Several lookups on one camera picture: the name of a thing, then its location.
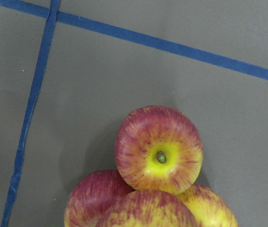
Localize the blue tape strip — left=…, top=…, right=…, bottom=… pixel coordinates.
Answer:
left=0, top=0, right=60, bottom=227
left=0, top=0, right=268, bottom=85

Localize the red yellow apple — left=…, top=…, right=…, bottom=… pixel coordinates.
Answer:
left=176, top=184, right=239, bottom=227
left=114, top=105, right=203, bottom=195
left=96, top=190, right=198, bottom=227
left=64, top=170, right=134, bottom=227

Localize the red yellow apple top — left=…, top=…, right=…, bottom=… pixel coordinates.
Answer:
left=114, top=105, right=203, bottom=195

